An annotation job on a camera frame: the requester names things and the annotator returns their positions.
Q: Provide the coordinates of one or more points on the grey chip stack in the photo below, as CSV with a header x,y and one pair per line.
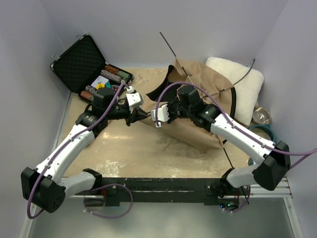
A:
x,y
112,77

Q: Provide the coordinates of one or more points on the yellow round sticker card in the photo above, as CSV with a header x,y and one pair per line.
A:
x,y
100,85

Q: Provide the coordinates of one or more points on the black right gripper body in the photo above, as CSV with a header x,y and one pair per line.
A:
x,y
177,109

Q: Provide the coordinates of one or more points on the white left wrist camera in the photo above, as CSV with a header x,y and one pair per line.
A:
x,y
134,98

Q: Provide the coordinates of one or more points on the beige fabric pet tent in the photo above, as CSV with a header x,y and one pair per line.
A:
x,y
183,129

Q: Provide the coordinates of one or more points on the brown chip stack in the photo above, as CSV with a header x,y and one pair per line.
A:
x,y
111,68

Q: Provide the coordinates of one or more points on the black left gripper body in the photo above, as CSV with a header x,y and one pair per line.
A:
x,y
119,112

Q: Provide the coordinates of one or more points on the aluminium frame rail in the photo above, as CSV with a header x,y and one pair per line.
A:
x,y
262,214

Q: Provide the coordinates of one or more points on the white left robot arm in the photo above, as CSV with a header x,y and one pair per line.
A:
x,y
45,186

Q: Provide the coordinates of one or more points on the black poker chip case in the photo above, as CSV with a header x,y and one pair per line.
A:
x,y
79,67

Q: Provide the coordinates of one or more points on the clear glass bowl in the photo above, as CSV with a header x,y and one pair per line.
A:
x,y
261,116

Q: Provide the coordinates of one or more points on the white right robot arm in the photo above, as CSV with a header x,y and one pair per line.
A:
x,y
271,160

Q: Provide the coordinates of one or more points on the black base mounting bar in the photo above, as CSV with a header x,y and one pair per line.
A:
x,y
208,191

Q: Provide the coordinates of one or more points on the green chip stack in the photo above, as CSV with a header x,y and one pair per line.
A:
x,y
124,75

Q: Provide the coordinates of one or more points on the white fluffy pillow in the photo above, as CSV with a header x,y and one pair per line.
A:
x,y
247,83

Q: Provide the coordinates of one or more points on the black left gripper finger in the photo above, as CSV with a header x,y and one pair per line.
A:
x,y
132,118
141,114

